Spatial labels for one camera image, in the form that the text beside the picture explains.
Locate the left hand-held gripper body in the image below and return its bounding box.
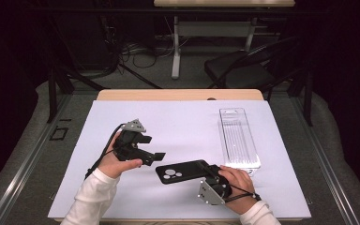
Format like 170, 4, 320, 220
112, 118, 156, 167

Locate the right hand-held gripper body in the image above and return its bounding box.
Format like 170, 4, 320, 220
197, 170, 233, 206

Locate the black phone case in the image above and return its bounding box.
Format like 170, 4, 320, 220
155, 158, 215, 186

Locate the clear plastic box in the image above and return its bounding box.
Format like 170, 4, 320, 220
218, 107, 262, 172

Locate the person's left hand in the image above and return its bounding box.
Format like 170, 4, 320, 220
97, 132, 144, 180

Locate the person's right hand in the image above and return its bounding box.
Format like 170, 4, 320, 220
218, 164, 261, 216

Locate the white paper sheet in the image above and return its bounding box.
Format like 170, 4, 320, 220
47, 99, 312, 219

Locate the black tripod leg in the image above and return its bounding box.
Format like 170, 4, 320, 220
117, 62, 162, 90

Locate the black metal stand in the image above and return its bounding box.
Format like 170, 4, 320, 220
45, 8, 111, 125
289, 46, 314, 128

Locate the black folding chair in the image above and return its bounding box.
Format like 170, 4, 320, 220
203, 36, 304, 92

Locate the desk with white legs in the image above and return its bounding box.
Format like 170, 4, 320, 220
153, 0, 296, 81

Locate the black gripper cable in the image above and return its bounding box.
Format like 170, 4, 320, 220
83, 123, 126, 181

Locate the black wrist strap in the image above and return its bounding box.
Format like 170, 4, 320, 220
224, 184, 262, 204

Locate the bundle of floor cables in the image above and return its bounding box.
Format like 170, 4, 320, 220
118, 34, 182, 69

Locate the metal floor rail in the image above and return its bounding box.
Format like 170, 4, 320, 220
290, 93, 360, 225
0, 93, 73, 225

